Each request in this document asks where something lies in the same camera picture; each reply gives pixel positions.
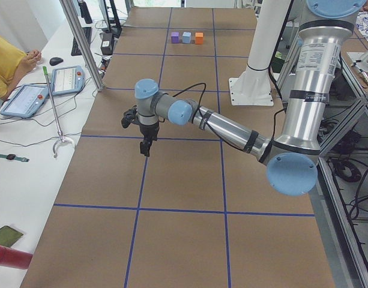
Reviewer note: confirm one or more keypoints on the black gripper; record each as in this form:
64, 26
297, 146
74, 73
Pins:
149, 131

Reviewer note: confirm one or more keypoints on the green grabber tool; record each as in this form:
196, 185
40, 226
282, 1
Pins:
62, 139

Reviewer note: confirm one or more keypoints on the purple foam block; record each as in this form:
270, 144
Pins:
174, 37

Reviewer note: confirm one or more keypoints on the far teach pendant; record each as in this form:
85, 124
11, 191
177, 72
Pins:
67, 80

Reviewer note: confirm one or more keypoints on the black computer mouse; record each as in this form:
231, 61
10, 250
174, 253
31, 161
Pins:
55, 61

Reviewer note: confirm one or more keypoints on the light blue foam block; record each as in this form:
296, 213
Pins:
186, 37

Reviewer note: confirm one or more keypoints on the person in yellow shirt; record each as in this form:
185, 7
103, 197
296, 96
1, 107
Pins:
13, 68

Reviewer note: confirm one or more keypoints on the green strap smartwatch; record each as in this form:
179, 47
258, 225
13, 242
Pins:
14, 157

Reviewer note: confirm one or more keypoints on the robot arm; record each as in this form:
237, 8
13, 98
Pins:
290, 157

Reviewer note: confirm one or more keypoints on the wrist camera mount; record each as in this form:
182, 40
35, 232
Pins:
130, 117

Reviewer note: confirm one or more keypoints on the black box with label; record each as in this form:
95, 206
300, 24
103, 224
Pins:
107, 42

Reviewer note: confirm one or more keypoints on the aluminium frame post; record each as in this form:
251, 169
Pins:
77, 31

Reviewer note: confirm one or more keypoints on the red bottle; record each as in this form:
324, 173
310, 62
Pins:
12, 258

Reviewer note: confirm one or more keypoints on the near teach pendant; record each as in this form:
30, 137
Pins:
26, 101

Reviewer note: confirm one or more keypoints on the teach pendant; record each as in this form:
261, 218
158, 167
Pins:
26, 101
67, 80

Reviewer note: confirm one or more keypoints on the orange foam block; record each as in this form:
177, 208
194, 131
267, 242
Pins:
199, 38

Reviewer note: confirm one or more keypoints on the person's hand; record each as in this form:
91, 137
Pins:
33, 58

